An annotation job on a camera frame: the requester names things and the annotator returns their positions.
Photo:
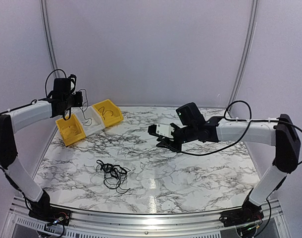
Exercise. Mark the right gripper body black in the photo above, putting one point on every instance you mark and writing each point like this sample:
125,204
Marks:
178,147

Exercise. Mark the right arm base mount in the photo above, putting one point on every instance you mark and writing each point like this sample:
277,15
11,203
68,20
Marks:
245,214

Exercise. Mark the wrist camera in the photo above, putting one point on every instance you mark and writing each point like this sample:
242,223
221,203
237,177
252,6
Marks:
163,130
71,83

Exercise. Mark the aluminium front rail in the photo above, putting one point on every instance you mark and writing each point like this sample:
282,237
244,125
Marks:
94,224

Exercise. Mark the yellow bin near left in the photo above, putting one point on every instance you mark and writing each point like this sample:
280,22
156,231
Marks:
70,130

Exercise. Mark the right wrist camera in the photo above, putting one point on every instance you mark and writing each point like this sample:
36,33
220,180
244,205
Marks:
163,130

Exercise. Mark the right corner aluminium post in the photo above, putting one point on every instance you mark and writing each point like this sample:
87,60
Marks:
246,51

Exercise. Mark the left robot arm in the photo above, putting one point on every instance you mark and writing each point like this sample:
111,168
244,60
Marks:
18,131

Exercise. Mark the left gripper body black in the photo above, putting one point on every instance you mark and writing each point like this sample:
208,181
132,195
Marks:
77,103

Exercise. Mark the left corner aluminium post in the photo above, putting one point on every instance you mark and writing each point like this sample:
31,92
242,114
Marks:
47,32

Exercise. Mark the yellow bin far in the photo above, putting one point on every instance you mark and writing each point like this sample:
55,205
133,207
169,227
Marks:
109,112

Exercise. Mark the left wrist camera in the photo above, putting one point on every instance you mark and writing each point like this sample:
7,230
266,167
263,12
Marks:
71,83

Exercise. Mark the corner aluminium post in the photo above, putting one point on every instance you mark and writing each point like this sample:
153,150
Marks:
47,32
246,51

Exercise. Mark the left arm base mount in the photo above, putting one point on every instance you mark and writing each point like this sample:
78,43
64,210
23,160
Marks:
53,216

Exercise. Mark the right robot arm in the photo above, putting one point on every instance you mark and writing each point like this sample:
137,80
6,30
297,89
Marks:
280,133

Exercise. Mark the white bin middle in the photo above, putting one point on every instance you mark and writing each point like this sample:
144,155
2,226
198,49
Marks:
91,122

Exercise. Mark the yellow bin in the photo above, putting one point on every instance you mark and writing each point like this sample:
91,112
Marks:
70,130
109,112

